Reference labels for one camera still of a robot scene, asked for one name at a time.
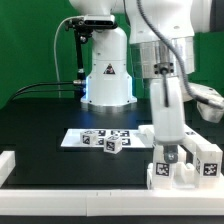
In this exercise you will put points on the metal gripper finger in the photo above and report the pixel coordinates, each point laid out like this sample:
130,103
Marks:
170,154

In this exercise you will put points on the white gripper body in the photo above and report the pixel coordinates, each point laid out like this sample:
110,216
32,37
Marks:
167,111

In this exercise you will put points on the white chair back frame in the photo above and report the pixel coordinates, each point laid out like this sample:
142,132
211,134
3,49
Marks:
191,141

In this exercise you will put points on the white tagged cube nut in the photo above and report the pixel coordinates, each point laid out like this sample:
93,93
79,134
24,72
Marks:
113,144

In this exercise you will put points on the white chair seat tray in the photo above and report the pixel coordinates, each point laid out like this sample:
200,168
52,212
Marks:
183,176

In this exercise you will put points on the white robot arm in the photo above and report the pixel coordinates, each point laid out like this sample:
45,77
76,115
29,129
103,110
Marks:
161,42

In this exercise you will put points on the white fiducial tag sheet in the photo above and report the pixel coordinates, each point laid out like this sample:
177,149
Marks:
131,138

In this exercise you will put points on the white front fence bar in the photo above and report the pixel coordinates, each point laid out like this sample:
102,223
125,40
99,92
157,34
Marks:
111,202

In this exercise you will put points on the white left fence piece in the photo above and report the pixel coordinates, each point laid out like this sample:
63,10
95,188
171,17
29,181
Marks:
7,164

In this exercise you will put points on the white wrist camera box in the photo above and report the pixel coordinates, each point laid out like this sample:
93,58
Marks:
213,112

